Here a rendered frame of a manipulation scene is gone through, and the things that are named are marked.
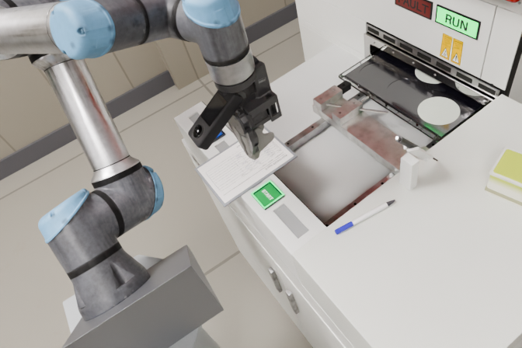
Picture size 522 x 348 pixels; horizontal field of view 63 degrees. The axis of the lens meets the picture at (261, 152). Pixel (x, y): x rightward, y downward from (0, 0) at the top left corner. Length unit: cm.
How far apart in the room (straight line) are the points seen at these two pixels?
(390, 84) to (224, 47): 70
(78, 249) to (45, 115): 201
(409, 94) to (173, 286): 78
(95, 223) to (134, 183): 12
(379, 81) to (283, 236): 57
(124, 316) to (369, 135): 71
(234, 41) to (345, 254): 46
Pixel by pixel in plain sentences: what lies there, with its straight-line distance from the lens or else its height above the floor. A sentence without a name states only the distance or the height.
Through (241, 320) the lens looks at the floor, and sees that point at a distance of 190.
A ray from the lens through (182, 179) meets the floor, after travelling 237.
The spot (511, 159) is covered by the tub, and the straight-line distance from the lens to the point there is 93.
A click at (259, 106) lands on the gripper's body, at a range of 74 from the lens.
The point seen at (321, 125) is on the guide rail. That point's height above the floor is 85.
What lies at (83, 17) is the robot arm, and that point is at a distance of 60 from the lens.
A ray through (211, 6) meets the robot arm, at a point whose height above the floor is 145.
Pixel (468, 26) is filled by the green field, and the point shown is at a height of 110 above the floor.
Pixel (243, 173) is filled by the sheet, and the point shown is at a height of 96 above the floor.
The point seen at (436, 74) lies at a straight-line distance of 124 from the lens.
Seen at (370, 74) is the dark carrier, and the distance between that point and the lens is 129.
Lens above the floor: 174
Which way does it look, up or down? 48 degrees down
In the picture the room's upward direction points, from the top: 18 degrees counter-clockwise
